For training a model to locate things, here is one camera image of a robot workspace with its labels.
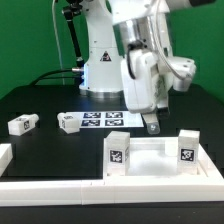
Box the black cable at base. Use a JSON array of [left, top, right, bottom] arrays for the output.
[[29, 66, 84, 87]]

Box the white U-shaped fence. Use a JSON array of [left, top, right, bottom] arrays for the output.
[[0, 138, 224, 207]]

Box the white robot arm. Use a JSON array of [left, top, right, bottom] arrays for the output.
[[80, 0, 216, 134]]

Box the grey hanging cable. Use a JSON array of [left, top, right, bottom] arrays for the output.
[[51, 0, 66, 86]]

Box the printed marker sheet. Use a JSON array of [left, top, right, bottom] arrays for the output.
[[66, 111, 143, 128]]

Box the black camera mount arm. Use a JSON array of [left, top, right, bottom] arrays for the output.
[[62, 0, 84, 67]]

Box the white square table top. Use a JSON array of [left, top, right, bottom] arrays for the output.
[[103, 137, 217, 178]]

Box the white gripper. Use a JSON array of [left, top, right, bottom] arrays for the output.
[[121, 46, 173, 135]]

